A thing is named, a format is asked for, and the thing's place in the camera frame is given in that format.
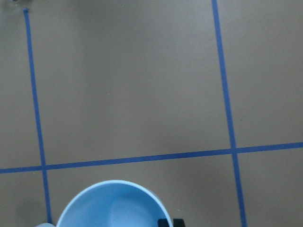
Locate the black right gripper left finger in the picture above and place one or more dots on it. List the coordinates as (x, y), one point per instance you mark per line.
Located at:
(163, 223)

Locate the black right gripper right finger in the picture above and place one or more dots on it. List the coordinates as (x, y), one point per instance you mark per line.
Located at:
(178, 222)

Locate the light blue cup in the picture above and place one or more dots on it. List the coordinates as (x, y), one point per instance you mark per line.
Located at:
(45, 225)
(114, 203)

